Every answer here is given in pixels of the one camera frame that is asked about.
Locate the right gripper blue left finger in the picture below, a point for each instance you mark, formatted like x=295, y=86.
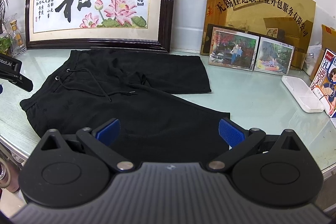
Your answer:
x=105, y=134

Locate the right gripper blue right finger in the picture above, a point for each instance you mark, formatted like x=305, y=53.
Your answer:
x=233, y=134

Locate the black drawstring shorts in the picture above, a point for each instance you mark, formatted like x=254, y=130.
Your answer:
x=144, y=92

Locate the clear glass liquor bottle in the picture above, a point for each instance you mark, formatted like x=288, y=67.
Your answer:
x=18, y=44

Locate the small potted green plant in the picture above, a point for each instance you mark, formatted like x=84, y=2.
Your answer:
x=5, y=44

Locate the white plastic tray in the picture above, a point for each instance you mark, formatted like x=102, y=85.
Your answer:
x=303, y=95

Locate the large framed couple photo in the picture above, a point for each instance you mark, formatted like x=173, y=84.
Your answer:
x=233, y=49

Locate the small framed photo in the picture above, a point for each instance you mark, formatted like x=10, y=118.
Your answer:
x=273, y=57

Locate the colourful illustrated booklet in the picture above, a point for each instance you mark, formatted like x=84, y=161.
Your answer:
x=324, y=83

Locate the framed lotus cross-stitch picture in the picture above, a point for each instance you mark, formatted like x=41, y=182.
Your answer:
x=141, y=25

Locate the gold company plaque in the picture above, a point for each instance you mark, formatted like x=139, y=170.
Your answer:
x=292, y=18

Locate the brown cardboard box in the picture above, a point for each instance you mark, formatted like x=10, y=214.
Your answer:
x=328, y=42

